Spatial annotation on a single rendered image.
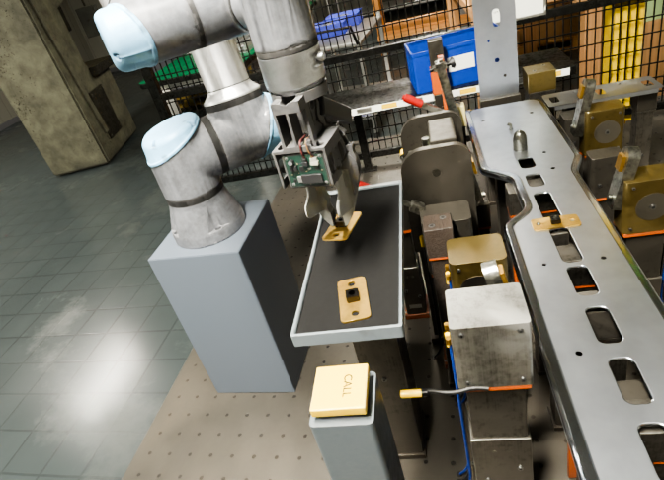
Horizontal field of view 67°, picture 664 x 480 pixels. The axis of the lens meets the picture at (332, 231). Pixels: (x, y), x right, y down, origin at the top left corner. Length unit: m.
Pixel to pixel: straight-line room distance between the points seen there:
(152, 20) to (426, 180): 0.55
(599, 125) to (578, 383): 0.80
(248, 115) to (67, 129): 4.73
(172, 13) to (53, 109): 4.98
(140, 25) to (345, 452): 0.53
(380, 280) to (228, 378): 0.64
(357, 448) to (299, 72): 0.42
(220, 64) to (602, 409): 0.81
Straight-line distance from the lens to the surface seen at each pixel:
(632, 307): 0.87
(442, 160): 0.96
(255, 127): 0.99
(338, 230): 0.73
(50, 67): 5.48
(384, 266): 0.71
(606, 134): 1.43
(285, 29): 0.59
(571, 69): 1.79
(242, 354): 1.16
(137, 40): 0.66
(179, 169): 0.97
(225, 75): 0.99
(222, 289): 1.04
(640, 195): 1.11
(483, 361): 0.72
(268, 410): 1.21
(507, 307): 0.70
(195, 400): 1.32
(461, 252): 0.85
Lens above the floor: 1.58
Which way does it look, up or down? 31 degrees down
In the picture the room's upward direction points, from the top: 16 degrees counter-clockwise
